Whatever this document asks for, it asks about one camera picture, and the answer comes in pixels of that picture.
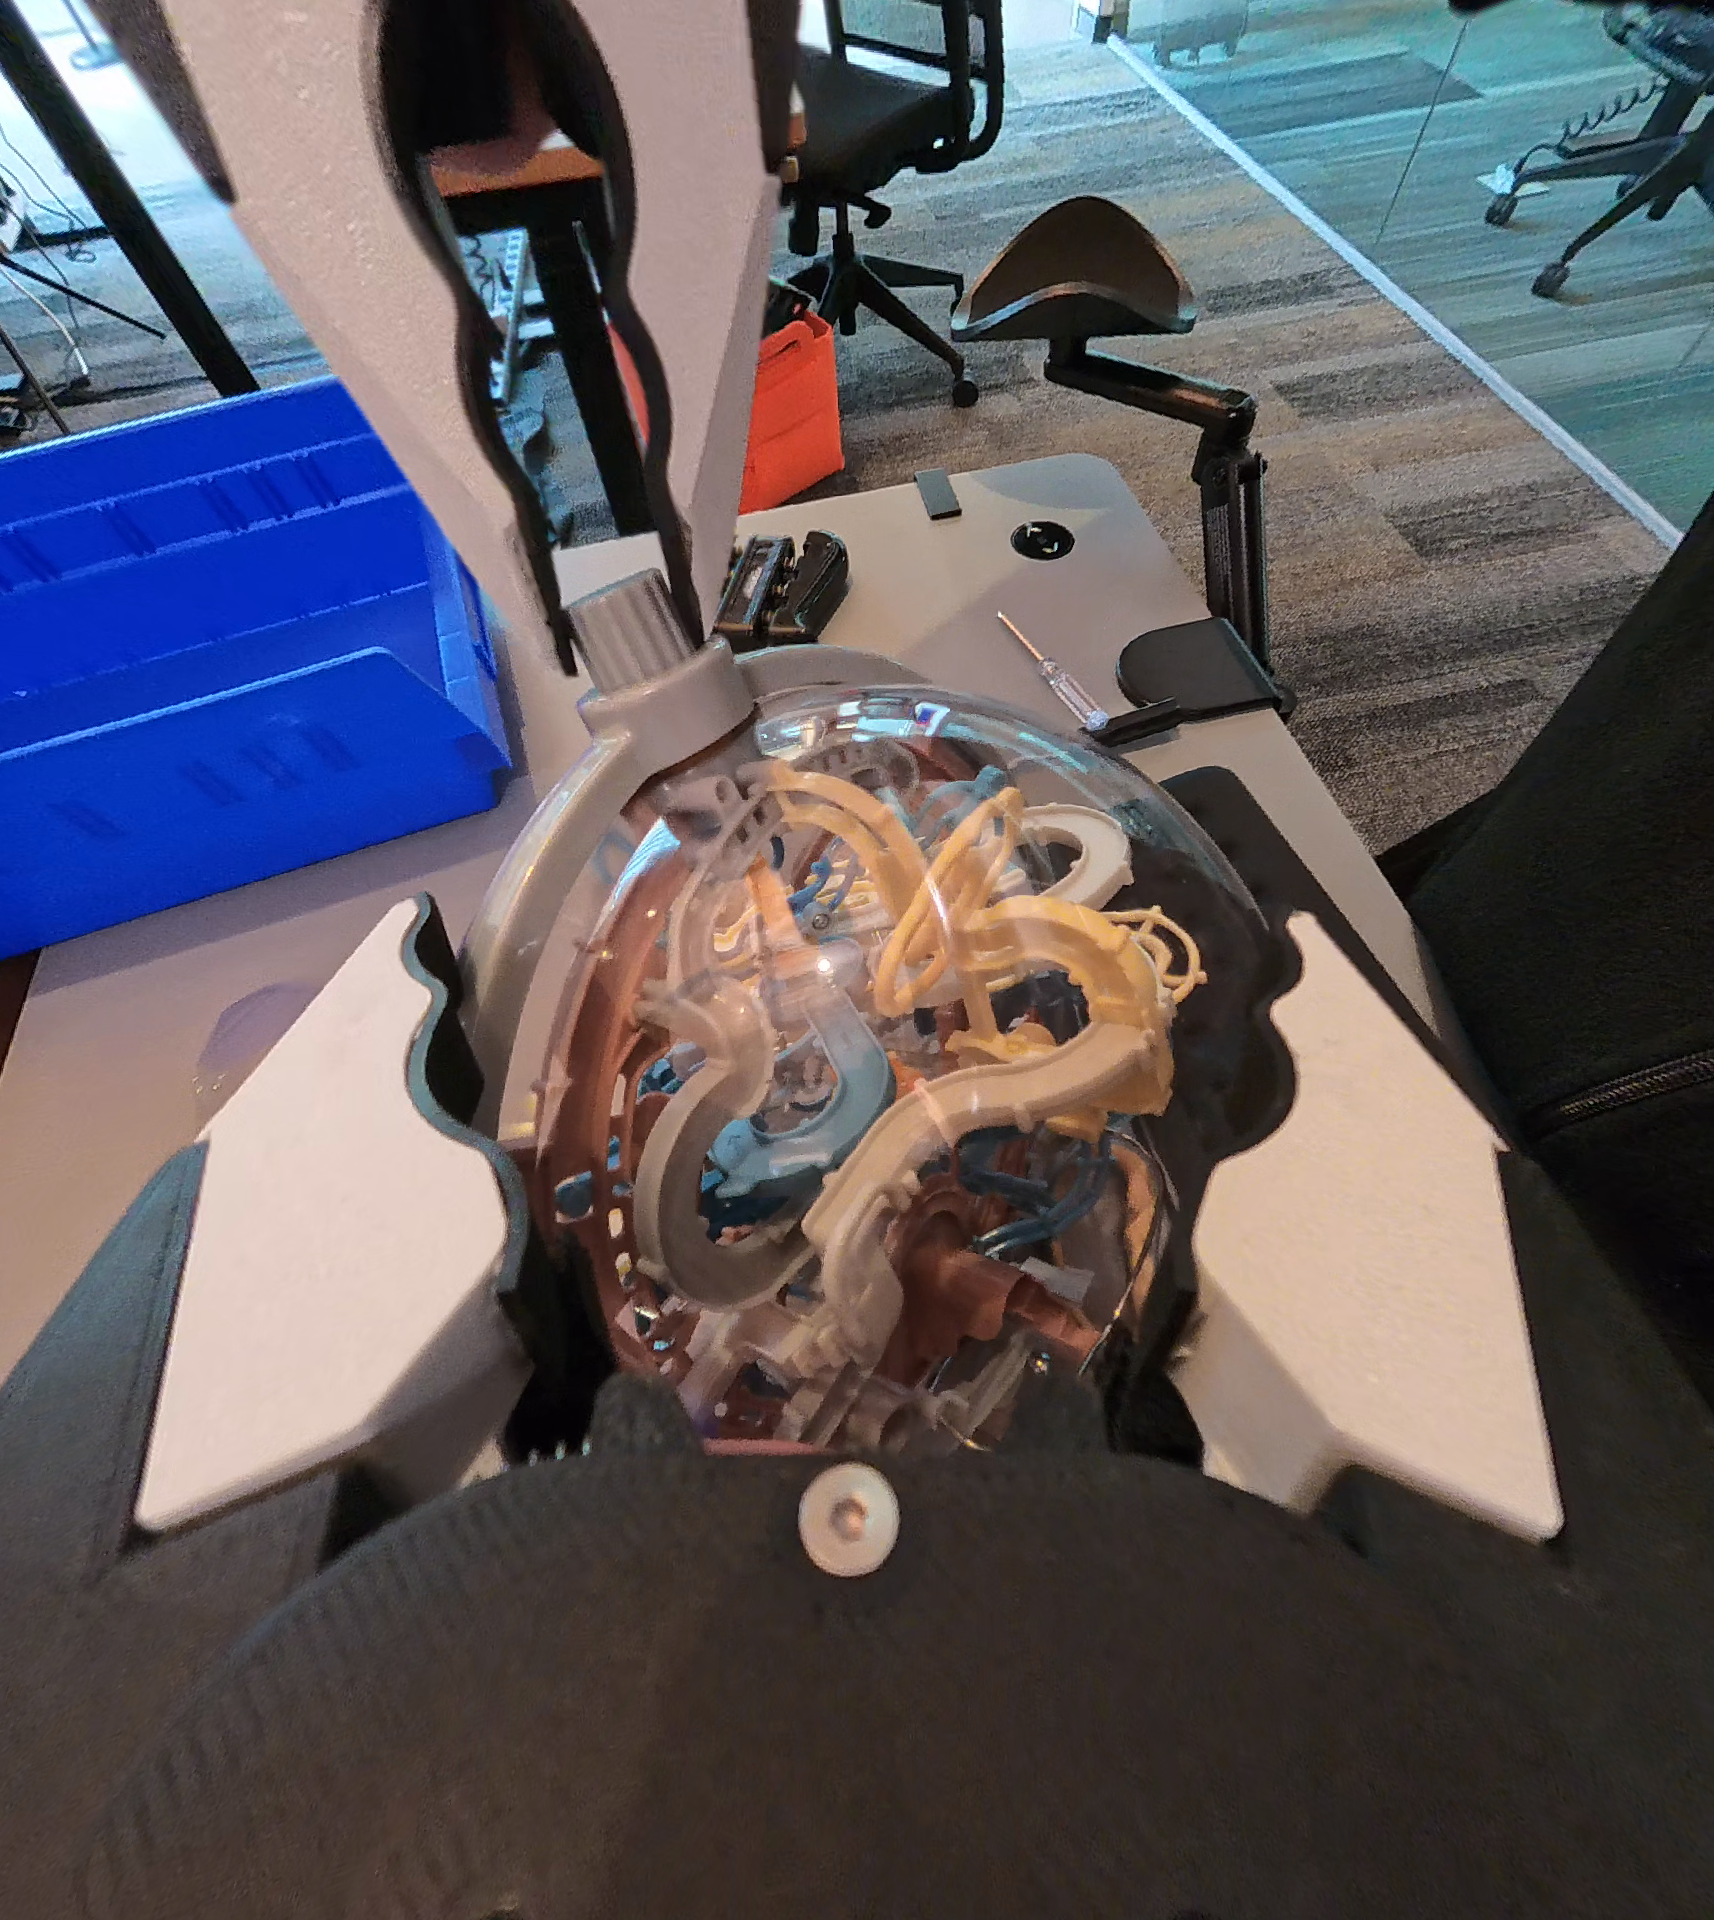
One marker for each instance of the person's black clothing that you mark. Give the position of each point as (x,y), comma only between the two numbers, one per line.
(1667,992)

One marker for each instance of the wooden side table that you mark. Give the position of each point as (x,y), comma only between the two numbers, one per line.
(570,302)

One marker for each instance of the orange bag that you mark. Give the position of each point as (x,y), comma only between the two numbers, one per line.
(791,408)

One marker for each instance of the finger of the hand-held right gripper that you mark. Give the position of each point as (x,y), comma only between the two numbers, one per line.
(350,210)
(708,271)

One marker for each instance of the blue storage bin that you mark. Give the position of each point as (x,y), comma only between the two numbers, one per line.
(170,693)

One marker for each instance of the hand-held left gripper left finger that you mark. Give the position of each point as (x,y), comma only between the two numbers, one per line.
(335,1259)

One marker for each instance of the clear maze ball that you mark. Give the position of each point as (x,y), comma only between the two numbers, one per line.
(888,1050)

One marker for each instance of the small black block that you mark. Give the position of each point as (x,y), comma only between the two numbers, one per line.
(937,493)

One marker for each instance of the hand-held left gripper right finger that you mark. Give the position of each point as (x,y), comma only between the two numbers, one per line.
(1369,1259)

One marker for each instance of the black bit holder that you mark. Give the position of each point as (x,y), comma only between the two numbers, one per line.
(785,588)

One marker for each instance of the black vertical pole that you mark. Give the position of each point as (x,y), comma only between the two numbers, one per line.
(106,196)

